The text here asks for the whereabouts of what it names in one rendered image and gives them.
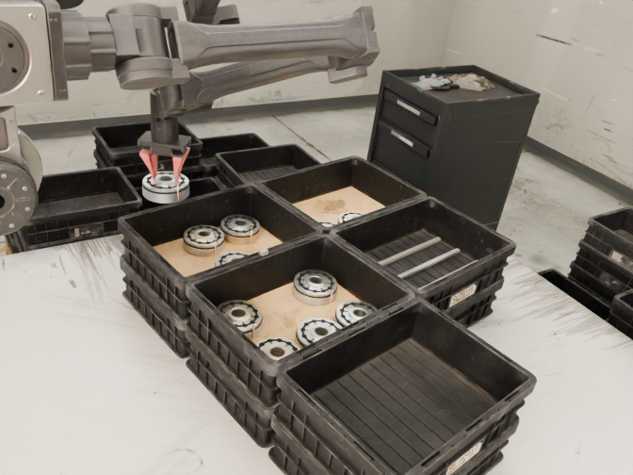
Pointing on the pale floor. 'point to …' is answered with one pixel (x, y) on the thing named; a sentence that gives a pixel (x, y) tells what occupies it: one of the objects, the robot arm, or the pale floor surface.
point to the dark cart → (453, 137)
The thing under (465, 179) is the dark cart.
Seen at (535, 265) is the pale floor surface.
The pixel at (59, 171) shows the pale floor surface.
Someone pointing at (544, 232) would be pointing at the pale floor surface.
